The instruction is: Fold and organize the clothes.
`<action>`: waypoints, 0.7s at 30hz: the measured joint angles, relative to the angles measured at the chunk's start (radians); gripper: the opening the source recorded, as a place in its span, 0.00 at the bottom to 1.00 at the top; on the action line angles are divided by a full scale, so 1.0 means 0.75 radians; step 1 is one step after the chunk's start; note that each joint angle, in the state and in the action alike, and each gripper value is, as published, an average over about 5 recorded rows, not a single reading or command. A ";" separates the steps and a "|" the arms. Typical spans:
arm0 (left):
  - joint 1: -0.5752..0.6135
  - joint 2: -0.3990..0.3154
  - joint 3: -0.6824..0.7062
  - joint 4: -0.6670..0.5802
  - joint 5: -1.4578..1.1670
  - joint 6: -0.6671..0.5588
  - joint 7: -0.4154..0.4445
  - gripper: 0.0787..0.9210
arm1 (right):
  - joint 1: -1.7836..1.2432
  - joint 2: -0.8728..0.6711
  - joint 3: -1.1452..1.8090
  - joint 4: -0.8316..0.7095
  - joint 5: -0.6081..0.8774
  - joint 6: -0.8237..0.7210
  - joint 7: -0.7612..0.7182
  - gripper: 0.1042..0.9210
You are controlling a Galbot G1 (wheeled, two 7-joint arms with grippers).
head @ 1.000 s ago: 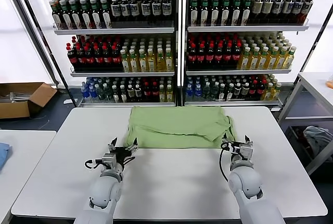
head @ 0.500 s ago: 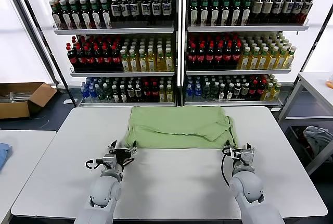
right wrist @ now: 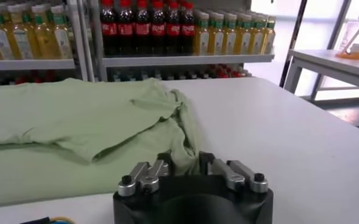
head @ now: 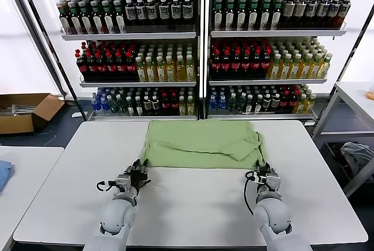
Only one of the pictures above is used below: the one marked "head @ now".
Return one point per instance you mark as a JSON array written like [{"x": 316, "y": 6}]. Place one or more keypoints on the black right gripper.
[{"x": 267, "y": 171}]

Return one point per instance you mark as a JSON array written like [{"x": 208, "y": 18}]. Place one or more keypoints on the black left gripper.
[{"x": 137, "y": 178}]

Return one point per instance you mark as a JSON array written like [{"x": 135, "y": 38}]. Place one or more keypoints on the light green polo shirt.
[{"x": 190, "y": 140}]

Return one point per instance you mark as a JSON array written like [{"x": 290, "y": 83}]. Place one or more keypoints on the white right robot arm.
[{"x": 271, "y": 216}]

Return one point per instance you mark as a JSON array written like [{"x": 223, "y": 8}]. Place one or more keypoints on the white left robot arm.
[{"x": 117, "y": 213}]

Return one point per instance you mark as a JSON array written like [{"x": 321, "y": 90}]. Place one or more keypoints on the white grey clothes pile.
[{"x": 356, "y": 155}]

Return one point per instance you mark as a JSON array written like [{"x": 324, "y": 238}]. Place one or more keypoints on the white metal shelf board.
[
  {"x": 257, "y": 116},
  {"x": 277, "y": 33},
  {"x": 263, "y": 81},
  {"x": 141, "y": 118},
  {"x": 132, "y": 35},
  {"x": 138, "y": 84}
]

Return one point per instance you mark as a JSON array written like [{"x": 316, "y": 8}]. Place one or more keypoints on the dark drink bottle white cap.
[
  {"x": 130, "y": 108},
  {"x": 155, "y": 105},
  {"x": 139, "y": 107},
  {"x": 258, "y": 105},
  {"x": 249, "y": 105},
  {"x": 148, "y": 105},
  {"x": 266, "y": 102},
  {"x": 275, "y": 102}
]

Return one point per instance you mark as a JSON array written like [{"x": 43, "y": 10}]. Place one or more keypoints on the green water bottle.
[
  {"x": 121, "y": 104},
  {"x": 113, "y": 104},
  {"x": 231, "y": 103},
  {"x": 241, "y": 103}
]

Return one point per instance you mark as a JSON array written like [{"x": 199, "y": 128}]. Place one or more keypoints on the cola bottle red cap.
[
  {"x": 235, "y": 66},
  {"x": 292, "y": 100},
  {"x": 92, "y": 67},
  {"x": 102, "y": 67},
  {"x": 283, "y": 101},
  {"x": 82, "y": 67},
  {"x": 112, "y": 66},
  {"x": 175, "y": 104},
  {"x": 216, "y": 66},
  {"x": 256, "y": 65},
  {"x": 245, "y": 66},
  {"x": 225, "y": 66},
  {"x": 166, "y": 104},
  {"x": 121, "y": 66},
  {"x": 131, "y": 66},
  {"x": 265, "y": 65}
]

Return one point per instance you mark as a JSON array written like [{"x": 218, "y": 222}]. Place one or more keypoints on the blue drink bottle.
[
  {"x": 212, "y": 103},
  {"x": 96, "y": 105},
  {"x": 104, "y": 103},
  {"x": 222, "y": 103}
]

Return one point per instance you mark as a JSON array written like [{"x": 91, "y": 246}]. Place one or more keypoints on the yellow tea bottle white cap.
[
  {"x": 182, "y": 107},
  {"x": 325, "y": 68},
  {"x": 171, "y": 71},
  {"x": 181, "y": 71},
  {"x": 190, "y": 70},
  {"x": 301, "y": 104},
  {"x": 295, "y": 70},
  {"x": 309, "y": 102},
  {"x": 190, "y": 105},
  {"x": 151, "y": 71},
  {"x": 305, "y": 69},
  {"x": 142, "y": 72},
  {"x": 315, "y": 69},
  {"x": 274, "y": 70},
  {"x": 161, "y": 71},
  {"x": 285, "y": 70}
]

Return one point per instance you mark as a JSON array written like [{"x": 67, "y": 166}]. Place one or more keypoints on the white flat floor plate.
[{"x": 79, "y": 115}]

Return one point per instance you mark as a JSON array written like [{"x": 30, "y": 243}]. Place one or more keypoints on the grey-framed white side table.
[{"x": 353, "y": 91}]

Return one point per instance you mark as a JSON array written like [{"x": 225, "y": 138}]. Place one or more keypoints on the open brown cardboard box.
[{"x": 18, "y": 123}]

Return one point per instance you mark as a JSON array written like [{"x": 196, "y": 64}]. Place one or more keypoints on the orange and clear plastic item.
[{"x": 370, "y": 95}]

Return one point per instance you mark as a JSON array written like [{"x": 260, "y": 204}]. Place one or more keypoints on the silver metal rods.
[{"x": 22, "y": 108}]

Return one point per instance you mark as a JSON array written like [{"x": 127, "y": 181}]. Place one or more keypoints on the folded blue cloth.
[{"x": 4, "y": 175}]

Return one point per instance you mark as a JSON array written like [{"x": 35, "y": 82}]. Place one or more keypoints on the dark bottle white blue label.
[
  {"x": 131, "y": 12},
  {"x": 344, "y": 9},
  {"x": 176, "y": 11},
  {"x": 187, "y": 10},
  {"x": 152, "y": 11},
  {"x": 141, "y": 12},
  {"x": 334, "y": 10},
  {"x": 164, "y": 11},
  {"x": 311, "y": 10},
  {"x": 323, "y": 10}
]

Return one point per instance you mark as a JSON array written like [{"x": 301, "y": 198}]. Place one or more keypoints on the dark bottle beige label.
[
  {"x": 288, "y": 10},
  {"x": 300, "y": 10}
]

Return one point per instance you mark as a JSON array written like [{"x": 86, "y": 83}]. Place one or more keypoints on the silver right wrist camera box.
[{"x": 271, "y": 181}]

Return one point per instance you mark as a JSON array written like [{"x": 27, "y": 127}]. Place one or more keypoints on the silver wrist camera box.
[
  {"x": 122, "y": 181},
  {"x": 271, "y": 181}
]

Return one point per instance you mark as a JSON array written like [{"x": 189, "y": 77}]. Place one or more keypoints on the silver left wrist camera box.
[{"x": 122, "y": 181}]

